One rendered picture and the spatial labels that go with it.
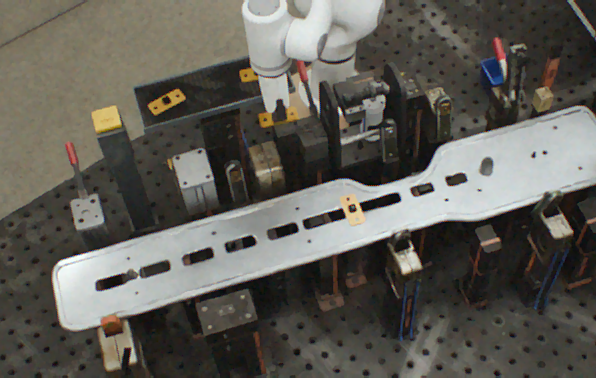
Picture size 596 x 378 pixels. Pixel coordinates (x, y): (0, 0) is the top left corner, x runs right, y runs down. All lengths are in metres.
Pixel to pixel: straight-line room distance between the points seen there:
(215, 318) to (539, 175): 0.84
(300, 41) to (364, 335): 0.87
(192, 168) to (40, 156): 1.63
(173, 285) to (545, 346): 0.93
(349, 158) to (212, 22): 1.82
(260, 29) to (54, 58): 2.33
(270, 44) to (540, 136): 0.83
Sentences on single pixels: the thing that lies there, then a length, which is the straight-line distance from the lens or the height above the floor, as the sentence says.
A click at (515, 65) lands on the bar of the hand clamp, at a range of 2.11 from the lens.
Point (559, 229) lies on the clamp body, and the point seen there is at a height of 1.04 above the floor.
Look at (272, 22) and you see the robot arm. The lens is 1.60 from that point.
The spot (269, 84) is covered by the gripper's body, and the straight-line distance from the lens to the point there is 1.72.
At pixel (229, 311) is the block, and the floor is 1.03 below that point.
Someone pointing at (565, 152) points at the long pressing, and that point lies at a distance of 2.18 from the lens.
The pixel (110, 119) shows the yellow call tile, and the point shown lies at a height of 1.16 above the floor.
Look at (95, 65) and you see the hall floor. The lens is 3.79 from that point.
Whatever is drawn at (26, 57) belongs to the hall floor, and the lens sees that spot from 3.92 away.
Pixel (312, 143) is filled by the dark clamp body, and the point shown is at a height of 1.08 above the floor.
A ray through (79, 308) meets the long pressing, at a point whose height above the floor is 1.00.
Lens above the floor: 2.71
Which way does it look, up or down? 56 degrees down
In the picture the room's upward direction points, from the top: 5 degrees counter-clockwise
